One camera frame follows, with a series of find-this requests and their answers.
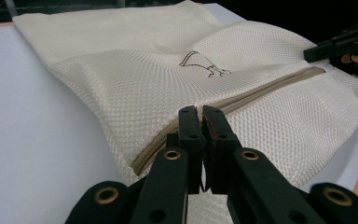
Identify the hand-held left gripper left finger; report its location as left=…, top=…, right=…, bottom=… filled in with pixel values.
left=130, top=105, right=207, bottom=224

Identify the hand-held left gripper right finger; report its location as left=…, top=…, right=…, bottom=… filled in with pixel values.
left=200, top=105, right=327, bottom=224

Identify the cream mesh laundry bag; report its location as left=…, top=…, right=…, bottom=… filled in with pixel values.
left=12, top=0, right=358, bottom=224

